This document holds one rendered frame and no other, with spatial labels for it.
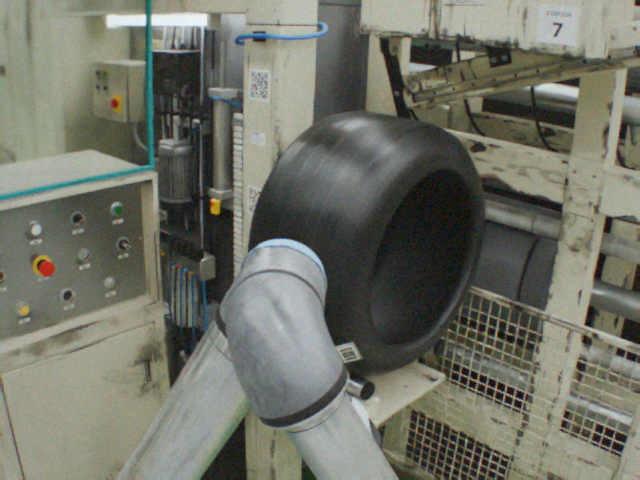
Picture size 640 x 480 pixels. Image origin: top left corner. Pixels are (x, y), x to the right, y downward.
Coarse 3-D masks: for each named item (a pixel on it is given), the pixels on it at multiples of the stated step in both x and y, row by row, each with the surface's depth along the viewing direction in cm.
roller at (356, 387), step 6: (354, 378) 139; (360, 378) 139; (348, 384) 139; (354, 384) 138; (360, 384) 138; (366, 384) 137; (372, 384) 138; (348, 390) 139; (354, 390) 138; (360, 390) 137; (366, 390) 137; (372, 390) 139; (360, 396) 137; (366, 396) 138
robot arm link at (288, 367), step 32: (256, 288) 72; (288, 288) 72; (256, 320) 69; (288, 320) 69; (320, 320) 72; (256, 352) 68; (288, 352) 67; (320, 352) 68; (256, 384) 68; (288, 384) 66; (320, 384) 67; (288, 416) 67; (320, 416) 68; (352, 416) 72; (320, 448) 70; (352, 448) 71
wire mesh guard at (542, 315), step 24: (480, 312) 169; (528, 312) 158; (456, 336) 176; (600, 336) 144; (576, 360) 151; (600, 360) 146; (624, 360) 142; (576, 408) 154; (408, 432) 198; (432, 432) 190; (432, 456) 193; (624, 456) 145
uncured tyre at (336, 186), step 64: (320, 128) 133; (384, 128) 127; (320, 192) 121; (384, 192) 119; (448, 192) 160; (320, 256) 119; (384, 256) 172; (448, 256) 164; (384, 320) 164; (448, 320) 151
